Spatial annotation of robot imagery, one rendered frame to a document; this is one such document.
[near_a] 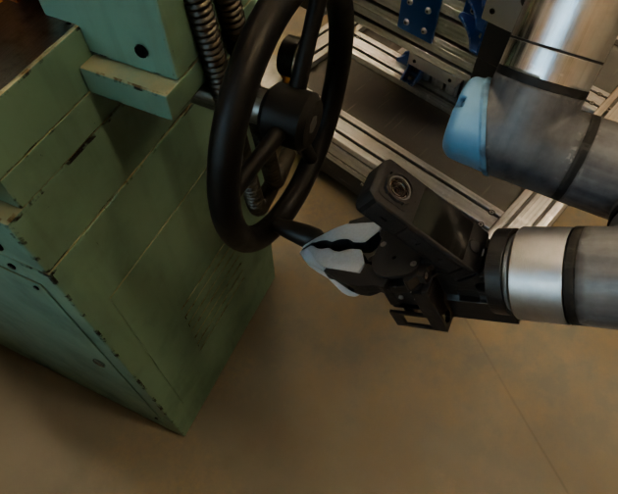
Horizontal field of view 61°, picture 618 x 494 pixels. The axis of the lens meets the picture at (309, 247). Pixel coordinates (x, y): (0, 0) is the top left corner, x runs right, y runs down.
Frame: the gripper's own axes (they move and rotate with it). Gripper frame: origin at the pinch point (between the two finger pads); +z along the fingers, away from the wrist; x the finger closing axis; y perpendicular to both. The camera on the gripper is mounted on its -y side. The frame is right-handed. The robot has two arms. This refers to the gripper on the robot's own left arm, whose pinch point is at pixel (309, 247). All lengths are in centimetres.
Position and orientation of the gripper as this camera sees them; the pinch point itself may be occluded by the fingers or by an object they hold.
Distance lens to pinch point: 53.7
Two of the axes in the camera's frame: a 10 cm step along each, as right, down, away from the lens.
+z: -7.9, -0.3, 6.1
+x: 4.2, -7.6, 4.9
